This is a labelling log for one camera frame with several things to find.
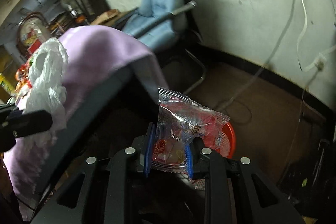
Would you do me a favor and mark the clear red candy bag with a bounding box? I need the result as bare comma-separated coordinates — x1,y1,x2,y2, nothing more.
150,86,231,191

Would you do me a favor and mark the foil snack bag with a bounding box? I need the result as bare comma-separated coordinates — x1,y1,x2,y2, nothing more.
15,56,34,97

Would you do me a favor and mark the white plastic bag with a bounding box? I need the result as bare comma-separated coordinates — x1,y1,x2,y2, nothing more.
22,38,68,149

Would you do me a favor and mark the red plastic trash basket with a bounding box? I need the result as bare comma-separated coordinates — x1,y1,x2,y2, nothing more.
202,122,236,159

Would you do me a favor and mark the round framed picture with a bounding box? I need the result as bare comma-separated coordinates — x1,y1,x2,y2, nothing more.
16,11,51,58

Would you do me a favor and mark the purple printed tablecloth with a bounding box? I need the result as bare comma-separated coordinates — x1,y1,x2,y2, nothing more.
1,26,167,223

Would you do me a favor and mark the blue cushioned chair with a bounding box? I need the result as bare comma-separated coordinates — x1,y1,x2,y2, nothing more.
122,0,187,53

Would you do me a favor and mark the white wall cable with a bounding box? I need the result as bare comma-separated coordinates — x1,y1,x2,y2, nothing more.
283,0,336,73

